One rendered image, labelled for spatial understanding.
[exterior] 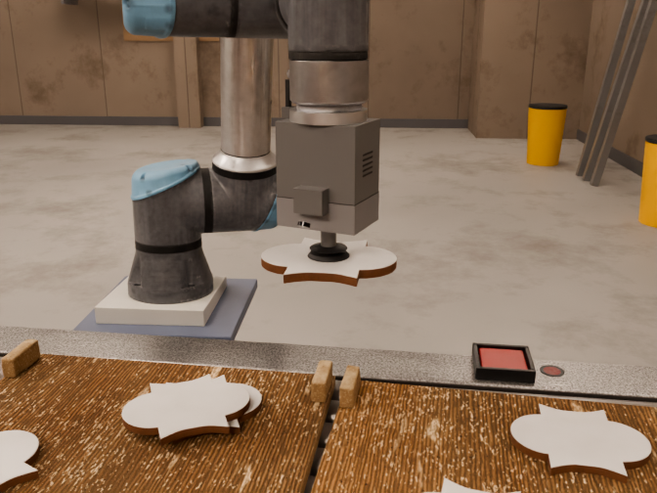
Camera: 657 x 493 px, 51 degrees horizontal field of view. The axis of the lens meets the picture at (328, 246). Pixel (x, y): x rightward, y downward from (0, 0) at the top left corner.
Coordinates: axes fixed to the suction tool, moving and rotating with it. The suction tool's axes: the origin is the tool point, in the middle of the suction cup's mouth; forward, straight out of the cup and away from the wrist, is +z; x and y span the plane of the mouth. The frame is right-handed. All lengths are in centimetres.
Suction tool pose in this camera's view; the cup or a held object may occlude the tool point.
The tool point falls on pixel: (328, 266)
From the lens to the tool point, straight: 71.3
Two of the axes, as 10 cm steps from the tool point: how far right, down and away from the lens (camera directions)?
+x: 4.3, -2.8, 8.6
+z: 0.0, 9.5, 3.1
